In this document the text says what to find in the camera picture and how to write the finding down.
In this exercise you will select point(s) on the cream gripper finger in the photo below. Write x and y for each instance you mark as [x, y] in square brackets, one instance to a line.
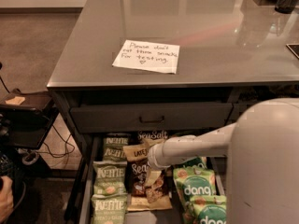
[151, 177]

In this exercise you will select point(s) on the brown Late July chip bag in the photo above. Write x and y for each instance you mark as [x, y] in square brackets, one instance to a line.
[155, 197]

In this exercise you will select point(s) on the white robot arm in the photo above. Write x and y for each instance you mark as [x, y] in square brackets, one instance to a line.
[262, 151]

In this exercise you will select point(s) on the open middle drawer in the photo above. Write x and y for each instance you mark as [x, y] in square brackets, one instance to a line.
[176, 215]

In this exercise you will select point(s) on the rear brown Sea Salt bag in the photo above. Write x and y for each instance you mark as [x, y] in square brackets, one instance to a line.
[152, 135]

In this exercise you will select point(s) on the green dang bag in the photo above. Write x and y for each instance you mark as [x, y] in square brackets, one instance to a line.
[197, 162]
[205, 209]
[191, 181]

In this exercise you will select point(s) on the green Kettle bag middle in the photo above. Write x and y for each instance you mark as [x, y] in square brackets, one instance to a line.
[109, 177]

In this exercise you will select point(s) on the green kettle bag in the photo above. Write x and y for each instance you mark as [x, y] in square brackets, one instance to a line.
[113, 147]
[109, 210]
[109, 177]

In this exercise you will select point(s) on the green Kettle bag rear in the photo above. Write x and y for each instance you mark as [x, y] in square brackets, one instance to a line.
[113, 147]

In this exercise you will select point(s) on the green Kettle bag front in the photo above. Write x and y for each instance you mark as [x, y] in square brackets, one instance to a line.
[109, 210]

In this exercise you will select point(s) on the grey top left drawer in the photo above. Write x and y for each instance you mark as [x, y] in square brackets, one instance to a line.
[148, 117]

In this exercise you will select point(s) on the green Dang bag front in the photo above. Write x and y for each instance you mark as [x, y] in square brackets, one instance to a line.
[205, 209]

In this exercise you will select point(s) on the grey metal counter cabinet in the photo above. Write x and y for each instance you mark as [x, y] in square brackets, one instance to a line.
[231, 51]

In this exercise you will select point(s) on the person's hand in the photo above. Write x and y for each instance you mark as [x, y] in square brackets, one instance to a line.
[6, 199]

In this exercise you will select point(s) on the white handwritten paper note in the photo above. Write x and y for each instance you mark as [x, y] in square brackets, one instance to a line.
[148, 56]

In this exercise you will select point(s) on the black side cart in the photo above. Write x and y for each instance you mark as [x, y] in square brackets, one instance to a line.
[27, 125]

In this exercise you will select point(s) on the tan sticky note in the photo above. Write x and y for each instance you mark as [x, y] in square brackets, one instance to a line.
[17, 100]

